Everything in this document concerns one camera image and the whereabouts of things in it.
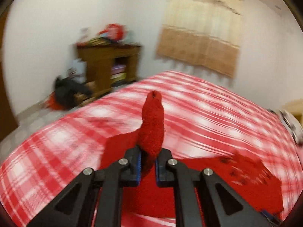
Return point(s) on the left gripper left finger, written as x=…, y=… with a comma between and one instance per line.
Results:
x=93, y=198

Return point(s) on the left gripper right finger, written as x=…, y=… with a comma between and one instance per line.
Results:
x=202, y=198

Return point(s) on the red knitted sweater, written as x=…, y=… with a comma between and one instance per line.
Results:
x=154, y=196

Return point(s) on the black clothes pile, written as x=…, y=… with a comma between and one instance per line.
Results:
x=65, y=90

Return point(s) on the red plaid bed sheet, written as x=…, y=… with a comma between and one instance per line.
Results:
x=201, y=120

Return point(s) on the red plastic bag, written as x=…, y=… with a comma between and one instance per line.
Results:
x=51, y=103

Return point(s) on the cream wooden headboard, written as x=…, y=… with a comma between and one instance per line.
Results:
x=295, y=107

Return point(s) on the white paper shopping bag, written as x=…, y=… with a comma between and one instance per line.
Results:
x=77, y=71

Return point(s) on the purple box in desk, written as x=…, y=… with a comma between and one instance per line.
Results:
x=117, y=69

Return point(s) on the brown wooden desk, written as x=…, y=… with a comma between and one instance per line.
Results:
x=100, y=59

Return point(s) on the red gift bag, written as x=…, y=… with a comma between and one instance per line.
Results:
x=115, y=32

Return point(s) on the beige patterned curtain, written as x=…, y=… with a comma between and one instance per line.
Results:
x=203, y=33

